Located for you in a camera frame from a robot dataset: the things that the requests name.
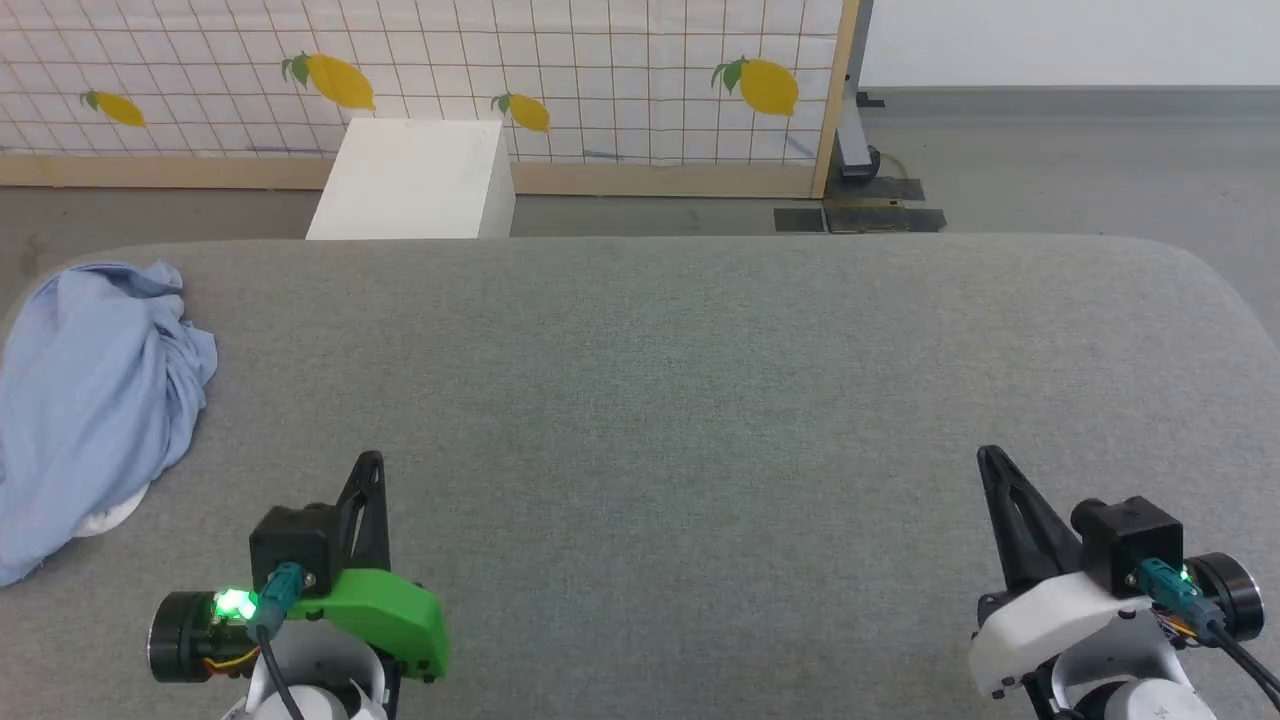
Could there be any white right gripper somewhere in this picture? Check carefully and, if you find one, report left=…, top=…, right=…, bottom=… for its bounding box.
left=968, top=446, right=1151, bottom=699

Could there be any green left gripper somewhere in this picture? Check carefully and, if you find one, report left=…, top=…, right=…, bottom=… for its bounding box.
left=290, top=451, right=451, bottom=683

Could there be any light blue garment white collar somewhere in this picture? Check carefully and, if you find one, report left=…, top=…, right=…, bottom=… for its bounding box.
left=0, top=260, right=219, bottom=588

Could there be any grey fabric sofa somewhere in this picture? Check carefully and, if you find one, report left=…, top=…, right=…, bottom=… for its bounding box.
left=0, top=235, right=1280, bottom=720

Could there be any white rectangular box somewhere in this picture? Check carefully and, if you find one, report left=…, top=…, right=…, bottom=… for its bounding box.
left=305, top=118, right=516, bottom=241

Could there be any grey metal board stand leg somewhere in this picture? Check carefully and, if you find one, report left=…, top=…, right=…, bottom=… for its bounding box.
left=835, top=0, right=888, bottom=183

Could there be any lemon print partition panel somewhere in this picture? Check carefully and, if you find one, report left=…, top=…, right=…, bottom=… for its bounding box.
left=0, top=0, right=861, bottom=199

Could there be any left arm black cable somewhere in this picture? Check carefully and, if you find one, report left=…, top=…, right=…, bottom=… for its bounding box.
left=248, top=562, right=306, bottom=720

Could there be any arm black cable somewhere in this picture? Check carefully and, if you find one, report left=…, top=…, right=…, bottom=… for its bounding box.
left=1138, top=558, right=1280, bottom=713
left=248, top=562, right=306, bottom=720

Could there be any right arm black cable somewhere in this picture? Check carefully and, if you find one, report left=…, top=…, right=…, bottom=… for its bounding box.
left=1138, top=558, right=1280, bottom=713

